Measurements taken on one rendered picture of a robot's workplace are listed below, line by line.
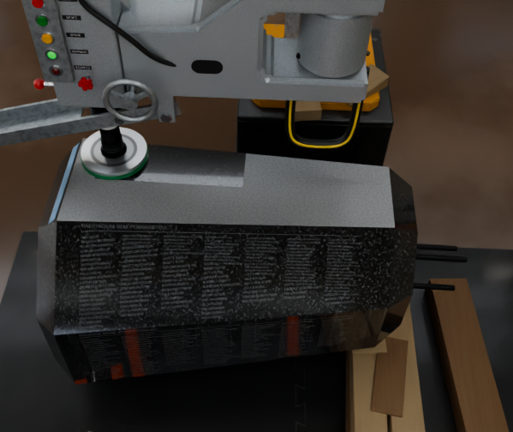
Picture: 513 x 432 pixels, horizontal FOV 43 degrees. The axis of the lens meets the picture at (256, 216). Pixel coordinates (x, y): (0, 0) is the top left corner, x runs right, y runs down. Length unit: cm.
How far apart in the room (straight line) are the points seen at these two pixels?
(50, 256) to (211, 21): 88
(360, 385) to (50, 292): 113
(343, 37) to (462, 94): 228
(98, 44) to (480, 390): 185
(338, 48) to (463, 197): 178
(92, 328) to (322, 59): 106
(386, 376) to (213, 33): 138
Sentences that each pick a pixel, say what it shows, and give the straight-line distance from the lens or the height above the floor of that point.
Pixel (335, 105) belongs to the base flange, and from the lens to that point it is 253.
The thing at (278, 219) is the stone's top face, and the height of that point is 87.
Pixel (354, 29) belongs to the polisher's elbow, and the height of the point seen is 145.
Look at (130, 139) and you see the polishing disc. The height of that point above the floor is 90.
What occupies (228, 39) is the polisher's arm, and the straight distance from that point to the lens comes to 172.
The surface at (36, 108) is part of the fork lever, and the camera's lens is 220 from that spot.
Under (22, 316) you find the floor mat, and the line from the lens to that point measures 293.
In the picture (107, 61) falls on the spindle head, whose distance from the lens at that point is 180.
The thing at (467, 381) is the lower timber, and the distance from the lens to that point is 269.
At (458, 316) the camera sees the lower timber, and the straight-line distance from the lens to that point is 282.
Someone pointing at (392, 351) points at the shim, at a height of 24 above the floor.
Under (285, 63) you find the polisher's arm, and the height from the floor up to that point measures 129.
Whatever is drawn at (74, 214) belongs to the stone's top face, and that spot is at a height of 87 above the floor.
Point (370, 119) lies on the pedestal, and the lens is 254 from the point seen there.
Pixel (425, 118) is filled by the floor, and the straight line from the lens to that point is 373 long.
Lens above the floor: 242
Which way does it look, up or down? 51 degrees down
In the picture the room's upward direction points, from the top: 2 degrees clockwise
